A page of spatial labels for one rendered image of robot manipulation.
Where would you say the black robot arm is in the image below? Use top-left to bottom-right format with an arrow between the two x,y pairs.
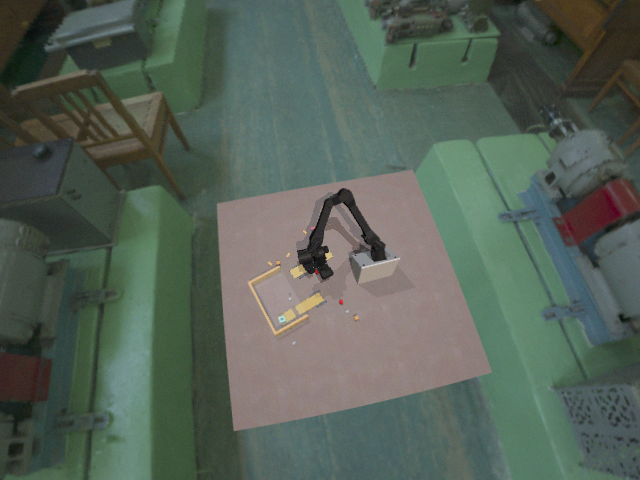
297,188 -> 387,274

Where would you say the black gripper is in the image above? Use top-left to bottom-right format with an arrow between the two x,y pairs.
313,256 -> 333,280

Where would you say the yellow crosshatched strip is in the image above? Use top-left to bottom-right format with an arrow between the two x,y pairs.
301,292 -> 324,311

